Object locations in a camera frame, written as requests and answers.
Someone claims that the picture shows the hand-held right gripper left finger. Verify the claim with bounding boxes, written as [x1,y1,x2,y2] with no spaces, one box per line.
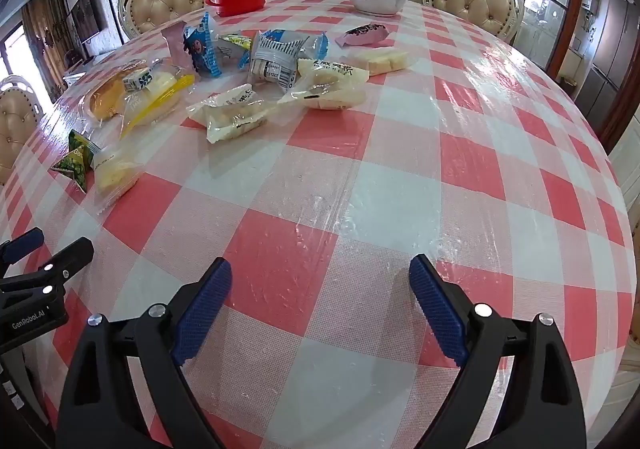
[55,256,233,449]

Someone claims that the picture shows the clear packet yellow cake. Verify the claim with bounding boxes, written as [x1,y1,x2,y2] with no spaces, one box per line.
[350,46,412,76]
[91,144,143,216]

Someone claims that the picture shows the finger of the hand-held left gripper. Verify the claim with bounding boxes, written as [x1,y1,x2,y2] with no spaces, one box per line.
[0,227,44,266]
[0,236,96,301]

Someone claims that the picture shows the plain pink snack packet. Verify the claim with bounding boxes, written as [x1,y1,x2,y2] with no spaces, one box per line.
[161,23,190,70]

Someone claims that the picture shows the green white nut packet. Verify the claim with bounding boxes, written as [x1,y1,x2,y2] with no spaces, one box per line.
[67,129,102,172]
[49,154,90,192]

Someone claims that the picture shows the small yellow green packet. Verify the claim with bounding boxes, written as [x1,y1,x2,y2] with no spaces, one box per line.
[216,33,253,66]

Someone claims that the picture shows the small green white packet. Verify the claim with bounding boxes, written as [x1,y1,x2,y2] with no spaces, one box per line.
[122,69,156,92]

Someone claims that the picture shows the orange bread clear packet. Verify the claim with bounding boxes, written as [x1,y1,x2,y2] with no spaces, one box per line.
[81,60,151,124]

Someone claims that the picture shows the brown curtain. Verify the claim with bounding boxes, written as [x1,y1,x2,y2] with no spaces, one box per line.
[21,0,69,80]

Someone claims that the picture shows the blue white snack packet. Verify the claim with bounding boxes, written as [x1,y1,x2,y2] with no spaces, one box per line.
[247,29,329,90]

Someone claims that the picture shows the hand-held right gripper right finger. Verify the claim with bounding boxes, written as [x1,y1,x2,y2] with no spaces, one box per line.
[407,254,588,449]

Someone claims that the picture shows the blue cartoon snack packet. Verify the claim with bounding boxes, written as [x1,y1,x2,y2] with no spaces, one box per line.
[181,11,224,80]

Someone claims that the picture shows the pink packet dark label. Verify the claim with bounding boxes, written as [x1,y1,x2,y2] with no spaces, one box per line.
[336,25,392,48]

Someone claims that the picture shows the yellow snack packet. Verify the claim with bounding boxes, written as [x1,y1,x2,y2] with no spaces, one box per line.
[119,71,197,140]

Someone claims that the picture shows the wall television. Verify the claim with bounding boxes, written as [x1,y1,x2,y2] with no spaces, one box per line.
[69,0,104,46]

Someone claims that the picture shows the red white checked tablecloth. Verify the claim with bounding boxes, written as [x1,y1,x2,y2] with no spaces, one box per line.
[0,0,636,449]

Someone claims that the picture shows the white rice cracker packet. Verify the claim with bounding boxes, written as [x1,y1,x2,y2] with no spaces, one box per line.
[276,58,371,112]
[186,83,281,146]

